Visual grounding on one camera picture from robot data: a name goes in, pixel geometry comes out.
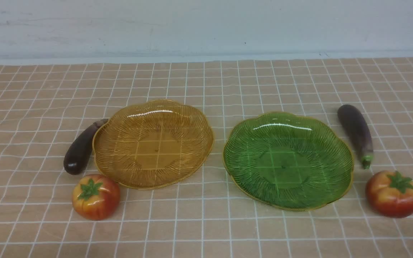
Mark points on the red yellow toy tomato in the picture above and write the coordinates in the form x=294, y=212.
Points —
x=96, y=197

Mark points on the dark purple eggplant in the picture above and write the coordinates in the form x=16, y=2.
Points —
x=78, y=155

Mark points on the purple eggplant green stem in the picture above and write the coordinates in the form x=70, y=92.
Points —
x=356, y=128

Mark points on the amber plastic plate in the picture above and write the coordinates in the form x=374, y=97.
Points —
x=152, y=145

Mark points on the green plastic plate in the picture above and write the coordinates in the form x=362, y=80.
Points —
x=291, y=162

